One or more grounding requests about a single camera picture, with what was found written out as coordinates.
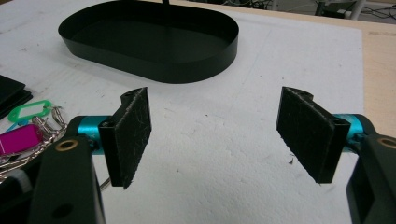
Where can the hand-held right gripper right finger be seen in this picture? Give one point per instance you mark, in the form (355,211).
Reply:
(308,137)

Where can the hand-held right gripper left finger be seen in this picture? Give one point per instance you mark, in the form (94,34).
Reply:
(130,137)

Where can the black key stand with oval tray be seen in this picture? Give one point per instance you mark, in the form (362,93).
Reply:
(149,40)

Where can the key bunch with coloured tags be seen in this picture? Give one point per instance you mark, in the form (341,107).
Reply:
(18,141)

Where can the black wallet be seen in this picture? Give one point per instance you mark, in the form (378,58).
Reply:
(9,90)

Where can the white foam mat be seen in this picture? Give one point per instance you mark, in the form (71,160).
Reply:
(218,149)

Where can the white metal stand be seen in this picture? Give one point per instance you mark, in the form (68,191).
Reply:
(358,8)

